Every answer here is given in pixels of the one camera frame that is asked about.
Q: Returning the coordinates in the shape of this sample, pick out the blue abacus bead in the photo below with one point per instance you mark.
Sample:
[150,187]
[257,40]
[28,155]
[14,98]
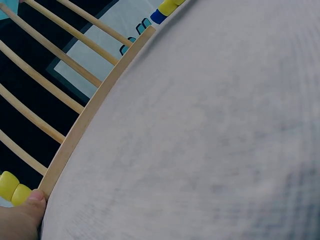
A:
[158,17]

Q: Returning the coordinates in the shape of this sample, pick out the person's left thumb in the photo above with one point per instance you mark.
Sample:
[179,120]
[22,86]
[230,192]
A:
[30,212]

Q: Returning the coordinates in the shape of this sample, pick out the yellow abacus bead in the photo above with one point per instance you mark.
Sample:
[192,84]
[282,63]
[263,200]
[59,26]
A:
[168,6]
[21,195]
[7,185]

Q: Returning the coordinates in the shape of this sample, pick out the person's left hand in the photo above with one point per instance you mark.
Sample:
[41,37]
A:
[17,222]

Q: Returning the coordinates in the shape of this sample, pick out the wooden abacus frame with rods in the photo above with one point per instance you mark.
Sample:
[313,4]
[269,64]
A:
[98,100]

